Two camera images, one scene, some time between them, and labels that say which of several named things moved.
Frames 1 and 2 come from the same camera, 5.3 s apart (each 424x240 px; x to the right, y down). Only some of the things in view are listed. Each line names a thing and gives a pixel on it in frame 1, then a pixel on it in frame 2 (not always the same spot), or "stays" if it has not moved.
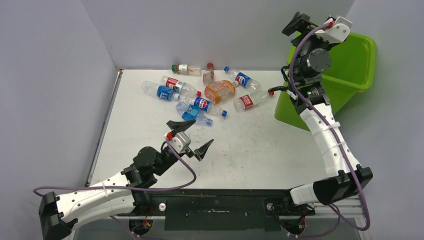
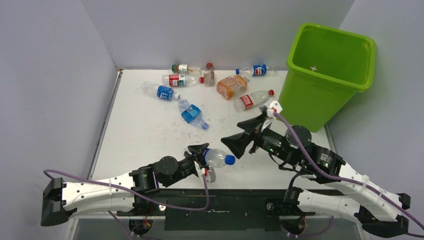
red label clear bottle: x=250 y=100 stays
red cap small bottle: x=208 y=74 stays
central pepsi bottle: x=203 y=104 -> x=216 y=158
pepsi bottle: x=252 y=84 -> x=257 y=70
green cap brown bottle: x=186 y=69 stays
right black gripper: x=300 y=23 -> x=237 y=142
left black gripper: x=180 y=126 -> x=197 y=150
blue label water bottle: x=154 y=89 stays
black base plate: x=222 y=209 stays
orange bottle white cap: x=216 y=91 -> x=231 y=86
